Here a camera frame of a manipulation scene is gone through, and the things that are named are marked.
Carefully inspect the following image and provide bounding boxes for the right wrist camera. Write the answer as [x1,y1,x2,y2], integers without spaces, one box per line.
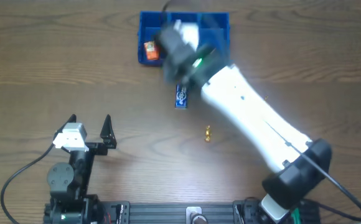
[172,20,200,50]

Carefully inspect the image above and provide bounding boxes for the blue candy pack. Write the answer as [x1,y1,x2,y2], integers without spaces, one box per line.
[174,83,190,110]

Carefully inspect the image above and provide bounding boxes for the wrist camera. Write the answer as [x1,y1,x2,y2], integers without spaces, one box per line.
[172,20,200,50]
[52,122,90,152]

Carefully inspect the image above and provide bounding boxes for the blue tray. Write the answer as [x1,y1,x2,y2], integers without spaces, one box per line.
[138,11,232,67]

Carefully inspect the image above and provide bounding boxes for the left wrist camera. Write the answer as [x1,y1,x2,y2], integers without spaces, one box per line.
[52,122,90,152]

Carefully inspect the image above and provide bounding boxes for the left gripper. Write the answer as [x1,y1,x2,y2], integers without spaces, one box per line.
[60,113,118,156]

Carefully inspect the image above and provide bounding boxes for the orange candy box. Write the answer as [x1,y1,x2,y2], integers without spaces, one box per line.
[143,40,161,61]

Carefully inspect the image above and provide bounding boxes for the mounting rail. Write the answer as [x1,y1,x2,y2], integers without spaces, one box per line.
[43,200,321,224]

